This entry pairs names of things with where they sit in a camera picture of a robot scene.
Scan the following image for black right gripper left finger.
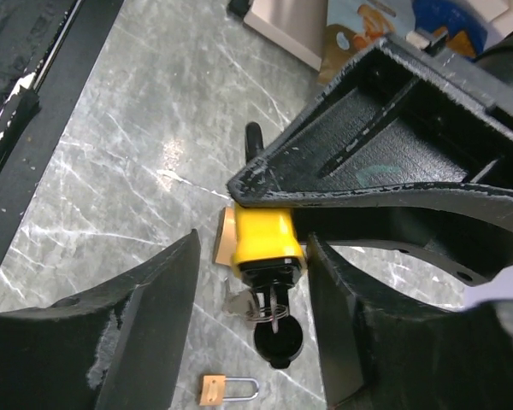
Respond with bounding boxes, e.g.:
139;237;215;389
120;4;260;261
0;231;201;409

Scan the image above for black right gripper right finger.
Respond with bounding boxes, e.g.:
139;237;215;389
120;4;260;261
307;235;513;409

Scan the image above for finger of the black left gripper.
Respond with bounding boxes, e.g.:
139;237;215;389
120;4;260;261
227;35;513;207
292;182;513;284

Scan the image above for small brass padlock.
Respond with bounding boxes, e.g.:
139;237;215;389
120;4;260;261
198;374;260;407

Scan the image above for yellow padlock keys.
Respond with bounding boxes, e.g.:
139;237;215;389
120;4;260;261
222;278;289;331

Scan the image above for yellow padlock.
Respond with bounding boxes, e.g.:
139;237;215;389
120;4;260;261
233;121;307;371

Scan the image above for large brass padlock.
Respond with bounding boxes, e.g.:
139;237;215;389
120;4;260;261
213;207;237;267

